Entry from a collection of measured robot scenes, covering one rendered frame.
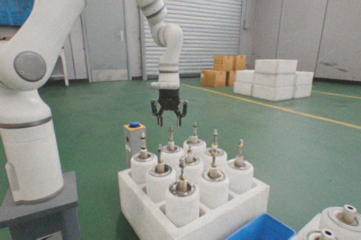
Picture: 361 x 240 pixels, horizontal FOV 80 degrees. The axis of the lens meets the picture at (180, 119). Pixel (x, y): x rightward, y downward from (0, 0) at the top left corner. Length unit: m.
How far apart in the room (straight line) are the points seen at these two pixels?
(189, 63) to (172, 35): 5.48
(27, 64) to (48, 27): 0.08
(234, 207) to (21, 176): 0.54
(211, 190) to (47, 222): 0.41
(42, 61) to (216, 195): 0.54
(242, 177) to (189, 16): 5.75
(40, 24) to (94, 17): 5.05
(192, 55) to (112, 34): 2.16
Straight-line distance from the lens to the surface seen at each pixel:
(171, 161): 0.82
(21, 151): 0.53
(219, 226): 0.69
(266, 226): 0.82
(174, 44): 0.74
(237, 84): 3.68
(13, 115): 0.51
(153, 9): 0.72
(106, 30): 5.55
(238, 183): 0.75
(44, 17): 0.52
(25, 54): 0.48
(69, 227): 0.61
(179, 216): 0.62
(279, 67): 3.19
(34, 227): 0.59
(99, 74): 5.51
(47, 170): 0.55
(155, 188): 0.69
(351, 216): 0.64
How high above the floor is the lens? 0.61
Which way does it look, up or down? 17 degrees down
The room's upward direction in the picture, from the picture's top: straight up
